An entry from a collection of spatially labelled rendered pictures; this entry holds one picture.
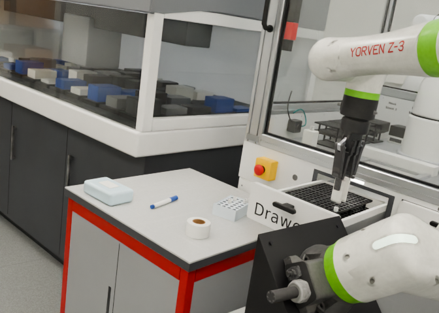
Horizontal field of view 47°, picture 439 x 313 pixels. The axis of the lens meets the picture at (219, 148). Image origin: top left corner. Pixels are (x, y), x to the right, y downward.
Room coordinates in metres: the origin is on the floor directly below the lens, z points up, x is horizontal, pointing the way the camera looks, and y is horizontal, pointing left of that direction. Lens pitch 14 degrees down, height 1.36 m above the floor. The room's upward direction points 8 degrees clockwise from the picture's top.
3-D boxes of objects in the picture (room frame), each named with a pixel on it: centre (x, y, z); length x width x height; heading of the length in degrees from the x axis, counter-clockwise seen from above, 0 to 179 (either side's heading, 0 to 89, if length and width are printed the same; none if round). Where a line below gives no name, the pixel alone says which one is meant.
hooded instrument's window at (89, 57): (2.94, 0.62, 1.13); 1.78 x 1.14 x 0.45; 48
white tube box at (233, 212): (1.56, -0.07, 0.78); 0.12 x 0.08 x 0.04; 153
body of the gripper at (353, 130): (1.33, -0.35, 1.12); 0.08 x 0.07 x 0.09; 138
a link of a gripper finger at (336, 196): (1.32, -0.34, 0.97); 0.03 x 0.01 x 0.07; 48
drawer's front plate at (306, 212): (1.31, -0.22, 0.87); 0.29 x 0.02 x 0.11; 48
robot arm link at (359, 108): (1.34, -0.35, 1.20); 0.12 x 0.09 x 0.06; 48
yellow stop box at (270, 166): (1.76, -0.18, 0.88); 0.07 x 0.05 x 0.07; 48
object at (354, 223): (1.47, -0.36, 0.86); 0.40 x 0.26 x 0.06; 138
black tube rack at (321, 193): (1.46, -0.35, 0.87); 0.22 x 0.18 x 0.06; 138
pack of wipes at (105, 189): (1.55, 0.34, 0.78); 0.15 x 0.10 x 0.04; 51
